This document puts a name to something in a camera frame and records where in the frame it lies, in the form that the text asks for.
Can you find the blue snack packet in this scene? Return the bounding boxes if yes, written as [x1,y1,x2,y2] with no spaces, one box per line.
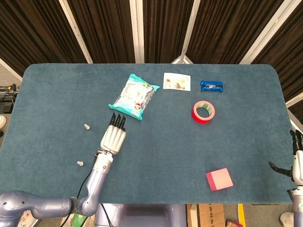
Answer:
[199,80,224,93]

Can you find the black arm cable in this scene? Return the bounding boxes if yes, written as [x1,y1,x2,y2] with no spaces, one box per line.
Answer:
[77,153,99,199]

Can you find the green plastic bag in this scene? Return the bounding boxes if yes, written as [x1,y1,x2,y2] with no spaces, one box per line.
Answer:
[71,212,87,227]

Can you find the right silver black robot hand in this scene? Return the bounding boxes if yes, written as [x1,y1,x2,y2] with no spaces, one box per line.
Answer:
[268,129,303,189]

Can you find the white frame post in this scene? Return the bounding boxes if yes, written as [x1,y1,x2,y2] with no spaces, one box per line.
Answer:
[285,93,303,108]
[58,0,93,64]
[170,0,202,64]
[129,0,145,64]
[239,0,291,65]

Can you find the black floor cables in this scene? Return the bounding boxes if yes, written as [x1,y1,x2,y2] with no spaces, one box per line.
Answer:
[0,84,20,114]

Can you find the pink sticky note block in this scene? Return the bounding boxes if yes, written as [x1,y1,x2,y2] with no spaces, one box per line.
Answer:
[205,167,234,191]

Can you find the teal clear snack bag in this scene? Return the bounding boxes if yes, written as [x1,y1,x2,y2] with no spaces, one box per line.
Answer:
[108,73,160,121]

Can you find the red tape roll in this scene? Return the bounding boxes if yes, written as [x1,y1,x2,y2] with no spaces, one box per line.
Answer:
[191,100,216,124]

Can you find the lavender robot base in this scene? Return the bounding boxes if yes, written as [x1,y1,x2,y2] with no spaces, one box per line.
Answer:
[94,203,187,227]

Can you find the dark brown curtain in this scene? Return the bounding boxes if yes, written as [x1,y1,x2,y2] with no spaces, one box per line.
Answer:
[0,0,303,119]

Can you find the small white picture card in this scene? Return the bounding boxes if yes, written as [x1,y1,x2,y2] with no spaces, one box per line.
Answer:
[163,72,191,91]

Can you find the brown cardboard box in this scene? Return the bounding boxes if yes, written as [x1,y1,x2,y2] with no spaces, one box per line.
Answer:
[186,203,225,227]

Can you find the teal velvet table cloth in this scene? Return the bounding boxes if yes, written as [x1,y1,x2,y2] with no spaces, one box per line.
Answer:
[0,63,295,205]

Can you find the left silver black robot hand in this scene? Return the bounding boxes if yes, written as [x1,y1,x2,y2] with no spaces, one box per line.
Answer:
[100,113,127,156]

